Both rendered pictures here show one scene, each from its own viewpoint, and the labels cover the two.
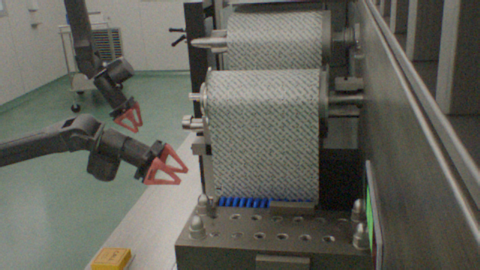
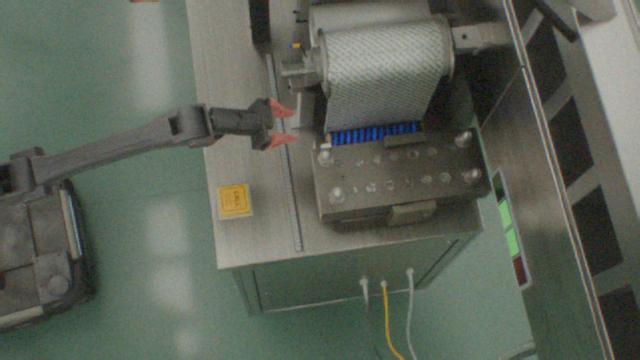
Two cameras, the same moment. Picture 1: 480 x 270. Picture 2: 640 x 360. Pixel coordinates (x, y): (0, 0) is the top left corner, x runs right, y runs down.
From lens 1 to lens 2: 1.15 m
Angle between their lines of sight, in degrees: 52
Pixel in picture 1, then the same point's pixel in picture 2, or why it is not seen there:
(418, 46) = (603, 295)
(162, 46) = not seen: outside the picture
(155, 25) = not seen: outside the picture
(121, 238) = (220, 162)
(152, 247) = (259, 169)
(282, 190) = (390, 119)
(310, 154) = (423, 99)
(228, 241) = (366, 199)
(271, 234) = (398, 180)
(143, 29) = not seen: outside the picture
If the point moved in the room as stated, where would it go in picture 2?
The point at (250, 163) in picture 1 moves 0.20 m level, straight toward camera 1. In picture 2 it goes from (364, 111) to (397, 191)
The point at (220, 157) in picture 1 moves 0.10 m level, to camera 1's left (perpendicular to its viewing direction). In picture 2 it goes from (335, 113) to (292, 127)
